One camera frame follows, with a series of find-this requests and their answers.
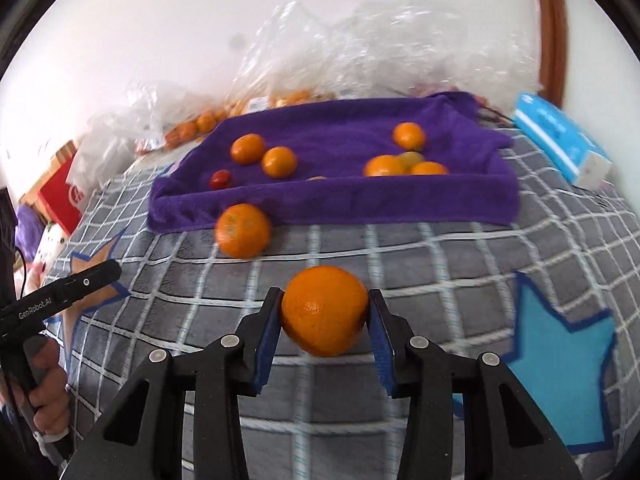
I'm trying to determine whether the person's left hand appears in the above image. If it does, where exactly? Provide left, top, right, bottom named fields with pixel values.
left=27, top=332, right=71, bottom=436

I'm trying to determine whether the white plastic bag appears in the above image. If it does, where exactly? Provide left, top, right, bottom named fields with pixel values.
left=67, top=110, right=151, bottom=196

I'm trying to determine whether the blue tissue box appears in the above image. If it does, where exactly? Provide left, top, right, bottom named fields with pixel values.
left=514, top=91, right=613, bottom=190

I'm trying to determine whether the clear plastic bag of fruit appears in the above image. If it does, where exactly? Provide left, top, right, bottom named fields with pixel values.
left=340, top=2, right=451, bottom=98

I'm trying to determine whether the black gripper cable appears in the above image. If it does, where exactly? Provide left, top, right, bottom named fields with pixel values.
left=14, top=246, right=31, bottom=311

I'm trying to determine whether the purple towel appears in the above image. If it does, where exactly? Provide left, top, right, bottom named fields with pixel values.
left=148, top=91, right=521, bottom=233

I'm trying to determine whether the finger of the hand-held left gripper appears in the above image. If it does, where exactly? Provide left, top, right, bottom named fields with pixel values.
left=59, top=259, right=122, bottom=307

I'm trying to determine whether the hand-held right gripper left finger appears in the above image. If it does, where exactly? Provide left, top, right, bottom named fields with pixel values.
left=59, top=287, right=285, bottom=480

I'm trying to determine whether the wooden headboard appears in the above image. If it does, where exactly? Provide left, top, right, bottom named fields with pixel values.
left=20, top=140, right=76, bottom=211

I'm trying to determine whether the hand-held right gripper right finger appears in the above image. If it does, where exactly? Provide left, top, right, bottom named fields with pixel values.
left=367, top=289, right=583, bottom=480

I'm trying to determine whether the crumpled clear plastic bag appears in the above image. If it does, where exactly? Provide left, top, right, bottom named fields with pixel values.
left=440, top=10, right=543, bottom=106

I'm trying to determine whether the purple fabric bundle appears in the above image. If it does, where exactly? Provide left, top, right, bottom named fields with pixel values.
left=16, top=206, right=47, bottom=261

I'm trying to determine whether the clear plastic bag of mandarins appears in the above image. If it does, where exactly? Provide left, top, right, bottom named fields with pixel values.
left=127, top=80, right=228, bottom=153
left=225, top=0, right=351, bottom=111

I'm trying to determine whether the red paper bag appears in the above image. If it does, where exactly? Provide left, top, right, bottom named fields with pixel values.
left=37, top=147, right=88, bottom=238

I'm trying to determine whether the grey checked blanket with stars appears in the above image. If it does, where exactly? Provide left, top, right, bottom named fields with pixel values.
left=40, top=130, right=640, bottom=480

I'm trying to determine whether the white spotted plush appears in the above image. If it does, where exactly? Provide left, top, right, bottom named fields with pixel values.
left=30, top=225, right=68, bottom=286

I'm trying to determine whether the brown wooden door frame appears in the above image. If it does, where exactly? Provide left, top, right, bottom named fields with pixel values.
left=530, top=0, right=568, bottom=106

